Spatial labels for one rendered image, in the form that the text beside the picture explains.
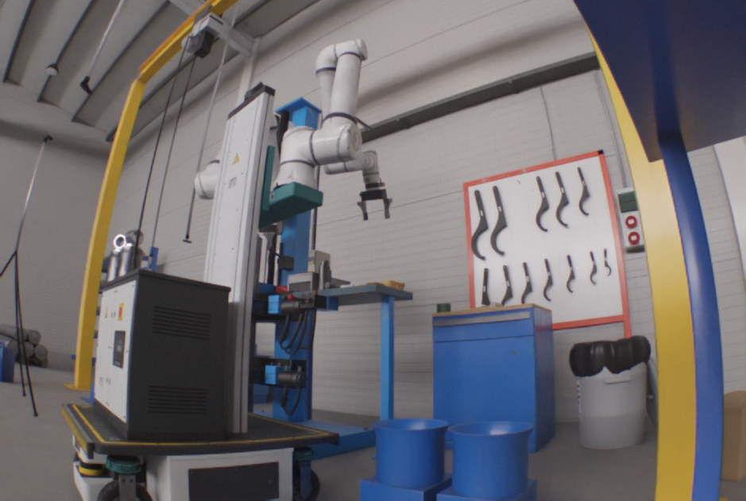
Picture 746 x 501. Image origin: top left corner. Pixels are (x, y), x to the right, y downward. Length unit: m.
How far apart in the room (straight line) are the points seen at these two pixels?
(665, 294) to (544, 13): 4.36
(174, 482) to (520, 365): 2.05
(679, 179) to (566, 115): 3.95
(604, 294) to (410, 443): 2.61
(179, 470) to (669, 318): 1.48
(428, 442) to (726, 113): 1.35
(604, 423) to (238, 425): 2.00
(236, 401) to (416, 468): 0.68
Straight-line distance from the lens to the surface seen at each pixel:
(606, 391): 2.65
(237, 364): 1.59
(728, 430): 1.92
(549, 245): 3.94
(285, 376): 2.74
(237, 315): 1.59
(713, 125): 0.52
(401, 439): 1.53
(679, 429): 1.35
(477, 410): 2.81
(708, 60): 0.41
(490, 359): 2.76
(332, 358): 5.04
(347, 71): 1.99
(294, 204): 1.72
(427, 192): 4.65
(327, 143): 1.70
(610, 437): 2.70
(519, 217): 4.09
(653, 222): 1.36
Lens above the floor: 0.61
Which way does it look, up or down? 19 degrees up
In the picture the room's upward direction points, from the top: 1 degrees clockwise
